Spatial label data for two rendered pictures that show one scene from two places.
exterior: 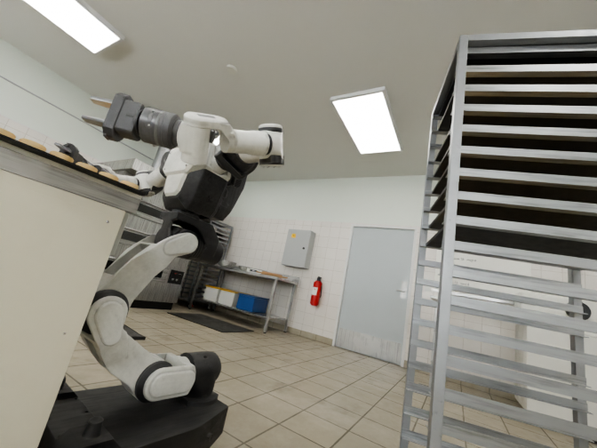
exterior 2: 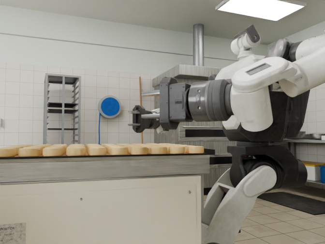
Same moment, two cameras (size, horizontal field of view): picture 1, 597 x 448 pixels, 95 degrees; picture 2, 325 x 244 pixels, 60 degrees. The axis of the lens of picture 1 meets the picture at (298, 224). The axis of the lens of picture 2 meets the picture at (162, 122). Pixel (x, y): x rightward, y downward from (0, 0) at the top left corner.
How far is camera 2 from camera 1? 0.29 m
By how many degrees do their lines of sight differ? 38
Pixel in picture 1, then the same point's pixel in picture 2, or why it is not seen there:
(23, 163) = (117, 167)
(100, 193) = (175, 166)
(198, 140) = (258, 104)
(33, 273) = not seen: outside the picture
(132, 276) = (224, 226)
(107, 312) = not seen: outside the picture
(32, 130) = (110, 71)
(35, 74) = (98, 29)
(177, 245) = (256, 185)
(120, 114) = (169, 103)
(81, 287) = not seen: outside the picture
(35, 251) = (148, 237)
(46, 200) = (141, 192)
